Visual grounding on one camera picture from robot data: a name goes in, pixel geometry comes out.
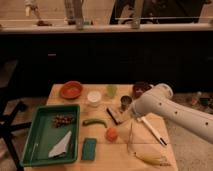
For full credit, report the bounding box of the wooden block eraser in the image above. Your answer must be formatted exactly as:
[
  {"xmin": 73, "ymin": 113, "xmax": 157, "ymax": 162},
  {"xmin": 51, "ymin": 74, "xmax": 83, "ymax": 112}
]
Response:
[{"xmin": 106, "ymin": 107, "xmax": 123, "ymax": 125}]

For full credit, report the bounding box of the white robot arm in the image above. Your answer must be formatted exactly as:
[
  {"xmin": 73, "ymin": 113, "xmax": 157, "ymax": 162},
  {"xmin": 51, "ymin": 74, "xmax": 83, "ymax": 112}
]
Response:
[{"xmin": 132, "ymin": 83, "xmax": 213, "ymax": 144}]

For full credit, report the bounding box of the dark maroon bowl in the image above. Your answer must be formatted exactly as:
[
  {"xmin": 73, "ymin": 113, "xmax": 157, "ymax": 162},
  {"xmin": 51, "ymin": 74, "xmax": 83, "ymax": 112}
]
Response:
[{"xmin": 132, "ymin": 82, "xmax": 151, "ymax": 99}]

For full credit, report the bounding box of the red bowl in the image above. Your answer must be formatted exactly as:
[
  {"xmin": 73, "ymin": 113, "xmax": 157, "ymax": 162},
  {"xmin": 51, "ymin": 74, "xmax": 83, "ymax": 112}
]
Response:
[{"xmin": 59, "ymin": 81, "xmax": 83, "ymax": 99}]

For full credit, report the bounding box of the green cup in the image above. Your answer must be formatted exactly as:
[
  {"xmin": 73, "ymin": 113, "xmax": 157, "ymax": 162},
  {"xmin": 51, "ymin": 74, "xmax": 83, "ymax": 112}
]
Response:
[{"xmin": 106, "ymin": 84, "xmax": 117, "ymax": 98}]

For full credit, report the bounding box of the white cup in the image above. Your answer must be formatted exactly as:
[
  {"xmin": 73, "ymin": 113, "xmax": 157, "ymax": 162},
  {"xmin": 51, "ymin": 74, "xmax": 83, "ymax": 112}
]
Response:
[{"xmin": 87, "ymin": 91, "xmax": 102, "ymax": 107}]

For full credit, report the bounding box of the metal cup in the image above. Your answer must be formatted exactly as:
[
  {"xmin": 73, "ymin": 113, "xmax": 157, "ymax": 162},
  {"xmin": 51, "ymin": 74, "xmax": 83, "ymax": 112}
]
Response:
[{"xmin": 120, "ymin": 95, "xmax": 132, "ymax": 111}]

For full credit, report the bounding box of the orange fruit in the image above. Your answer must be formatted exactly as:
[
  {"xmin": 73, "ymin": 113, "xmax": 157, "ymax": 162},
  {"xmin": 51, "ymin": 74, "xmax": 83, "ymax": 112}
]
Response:
[{"xmin": 105, "ymin": 127, "xmax": 118, "ymax": 142}]

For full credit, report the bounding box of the bunch of red grapes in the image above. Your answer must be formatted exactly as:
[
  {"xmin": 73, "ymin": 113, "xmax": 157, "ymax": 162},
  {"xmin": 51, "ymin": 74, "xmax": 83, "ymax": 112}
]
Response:
[{"xmin": 52, "ymin": 115, "xmax": 75, "ymax": 128}]

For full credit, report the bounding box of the green sponge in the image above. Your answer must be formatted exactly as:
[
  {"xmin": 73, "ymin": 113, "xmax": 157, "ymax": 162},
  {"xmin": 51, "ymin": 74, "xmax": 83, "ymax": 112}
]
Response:
[{"xmin": 81, "ymin": 138, "xmax": 97, "ymax": 161}]

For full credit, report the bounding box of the white folded paper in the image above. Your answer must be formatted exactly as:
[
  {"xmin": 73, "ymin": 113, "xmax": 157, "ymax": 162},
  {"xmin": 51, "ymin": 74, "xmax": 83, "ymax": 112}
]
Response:
[{"xmin": 48, "ymin": 131, "xmax": 72, "ymax": 158}]

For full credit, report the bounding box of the green plastic tray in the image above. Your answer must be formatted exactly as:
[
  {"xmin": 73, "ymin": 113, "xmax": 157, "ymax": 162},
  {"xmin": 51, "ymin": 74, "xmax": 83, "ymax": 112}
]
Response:
[{"xmin": 21, "ymin": 104, "xmax": 80, "ymax": 167}]

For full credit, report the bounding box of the black office chair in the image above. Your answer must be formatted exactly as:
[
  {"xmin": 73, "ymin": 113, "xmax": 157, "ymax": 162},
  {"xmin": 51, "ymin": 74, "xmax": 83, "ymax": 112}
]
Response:
[{"xmin": 0, "ymin": 59, "xmax": 33, "ymax": 171}]

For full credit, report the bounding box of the white handled spatula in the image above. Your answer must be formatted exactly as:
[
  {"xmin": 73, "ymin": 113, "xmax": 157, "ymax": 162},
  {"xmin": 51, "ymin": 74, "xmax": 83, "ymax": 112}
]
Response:
[{"xmin": 137, "ymin": 117, "xmax": 167, "ymax": 146}]

